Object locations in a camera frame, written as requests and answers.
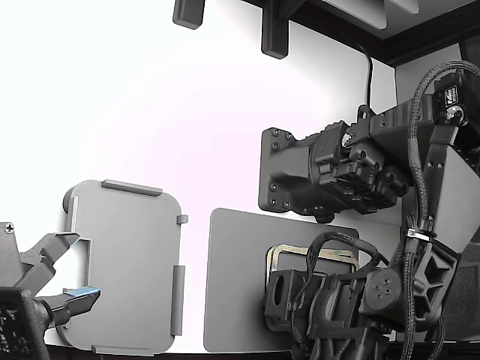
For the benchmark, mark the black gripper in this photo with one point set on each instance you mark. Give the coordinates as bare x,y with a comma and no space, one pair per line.
333,303

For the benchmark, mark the light gray frame holder plate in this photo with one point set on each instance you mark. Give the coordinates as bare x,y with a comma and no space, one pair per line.
131,243

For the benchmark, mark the long black bracket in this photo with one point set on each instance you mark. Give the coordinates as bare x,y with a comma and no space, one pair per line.
275,30

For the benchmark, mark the white zip tie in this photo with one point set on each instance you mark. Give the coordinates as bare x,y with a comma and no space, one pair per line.
420,235

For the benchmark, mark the black enclosure frame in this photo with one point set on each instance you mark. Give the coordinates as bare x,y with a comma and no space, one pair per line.
412,41

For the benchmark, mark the short dark gray bracket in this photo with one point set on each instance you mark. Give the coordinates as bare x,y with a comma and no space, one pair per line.
187,13

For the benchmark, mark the gray flat base plate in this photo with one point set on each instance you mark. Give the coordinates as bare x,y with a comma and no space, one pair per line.
236,262

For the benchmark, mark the dark gray gripper finger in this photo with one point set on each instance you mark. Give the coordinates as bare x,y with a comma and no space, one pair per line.
45,255
75,302

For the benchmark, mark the tan rectangular adhesive frame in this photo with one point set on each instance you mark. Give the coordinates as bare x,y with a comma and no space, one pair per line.
275,260

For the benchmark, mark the black and gray robot arm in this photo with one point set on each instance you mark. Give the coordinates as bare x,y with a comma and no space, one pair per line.
450,195

